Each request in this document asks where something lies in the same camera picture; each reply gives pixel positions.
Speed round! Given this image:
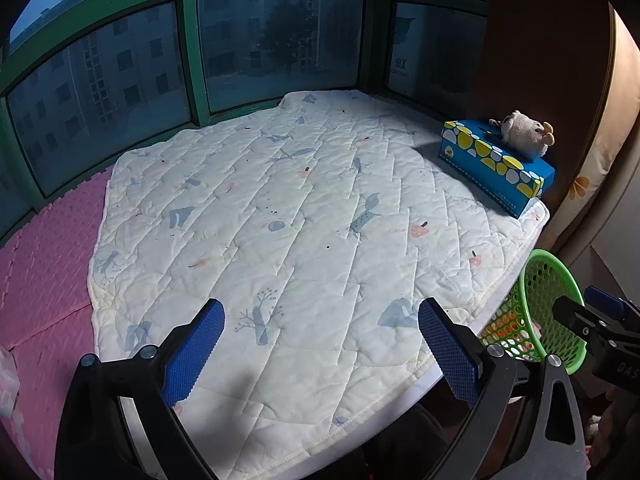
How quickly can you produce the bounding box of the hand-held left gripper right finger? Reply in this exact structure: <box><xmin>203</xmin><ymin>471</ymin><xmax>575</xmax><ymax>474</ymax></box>
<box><xmin>417</xmin><ymin>298</ymin><xmax>586</xmax><ymax>480</ymax></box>

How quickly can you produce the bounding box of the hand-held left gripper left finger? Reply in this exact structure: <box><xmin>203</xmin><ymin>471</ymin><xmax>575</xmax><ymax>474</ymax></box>
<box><xmin>56</xmin><ymin>298</ymin><xmax>226</xmax><ymax>480</ymax></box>

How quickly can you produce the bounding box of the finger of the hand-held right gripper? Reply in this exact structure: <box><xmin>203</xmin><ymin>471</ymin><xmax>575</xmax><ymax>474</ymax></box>
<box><xmin>584</xmin><ymin>285</ymin><xmax>640</xmax><ymax>327</ymax></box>
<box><xmin>552</xmin><ymin>296</ymin><xmax>608</xmax><ymax>358</ymax></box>

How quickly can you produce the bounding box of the green mesh wastebasket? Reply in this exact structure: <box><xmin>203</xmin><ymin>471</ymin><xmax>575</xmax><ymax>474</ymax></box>
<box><xmin>477</xmin><ymin>249</ymin><xmax>588</xmax><ymax>376</ymax></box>

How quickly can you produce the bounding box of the person's right hand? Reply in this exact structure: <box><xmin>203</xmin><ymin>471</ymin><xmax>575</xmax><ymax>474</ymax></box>
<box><xmin>597</xmin><ymin>389</ymin><xmax>640</xmax><ymax>461</ymax></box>

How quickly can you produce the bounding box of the white cabinet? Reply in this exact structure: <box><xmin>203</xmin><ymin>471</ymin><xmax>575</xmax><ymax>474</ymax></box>
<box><xmin>575</xmin><ymin>240</ymin><xmax>640</xmax><ymax>306</ymax></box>

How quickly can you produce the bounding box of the floral beige pillow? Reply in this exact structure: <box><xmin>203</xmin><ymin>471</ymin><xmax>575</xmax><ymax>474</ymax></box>
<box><xmin>550</xmin><ymin>5</ymin><xmax>640</xmax><ymax>261</ymax></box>

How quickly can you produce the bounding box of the pink foam mat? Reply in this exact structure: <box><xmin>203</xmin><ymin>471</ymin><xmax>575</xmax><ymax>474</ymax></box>
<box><xmin>0</xmin><ymin>167</ymin><xmax>136</xmax><ymax>480</ymax></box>

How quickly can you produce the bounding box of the white quilted mat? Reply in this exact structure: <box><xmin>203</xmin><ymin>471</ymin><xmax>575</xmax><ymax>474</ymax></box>
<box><xmin>87</xmin><ymin>89</ymin><xmax>551</xmax><ymax>480</ymax></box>

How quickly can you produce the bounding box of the blue spotted tissue box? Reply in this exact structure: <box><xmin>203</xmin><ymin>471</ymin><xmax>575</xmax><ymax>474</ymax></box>
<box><xmin>439</xmin><ymin>119</ymin><xmax>557</xmax><ymax>219</ymax></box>

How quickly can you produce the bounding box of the beige plush toy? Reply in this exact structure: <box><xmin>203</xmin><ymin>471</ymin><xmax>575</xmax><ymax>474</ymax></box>
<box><xmin>489</xmin><ymin>111</ymin><xmax>556</xmax><ymax>161</ymax></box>

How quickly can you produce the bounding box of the white plastic packet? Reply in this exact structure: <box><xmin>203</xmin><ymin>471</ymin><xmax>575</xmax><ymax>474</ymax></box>
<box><xmin>0</xmin><ymin>347</ymin><xmax>21</xmax><ymax>418</ymax></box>

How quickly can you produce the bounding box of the pale window poster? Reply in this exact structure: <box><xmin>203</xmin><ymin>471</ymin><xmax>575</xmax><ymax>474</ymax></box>
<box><xmin>390</xmin><ymin>10</ymin><xmax>481</xmax><ymax>98</ymax></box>

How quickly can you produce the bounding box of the green window frame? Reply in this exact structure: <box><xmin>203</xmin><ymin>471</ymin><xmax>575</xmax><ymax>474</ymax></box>
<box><xmin>0</xmin><ymin>0</ymin><xmax>493</xmax><ymax>221</ymax></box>

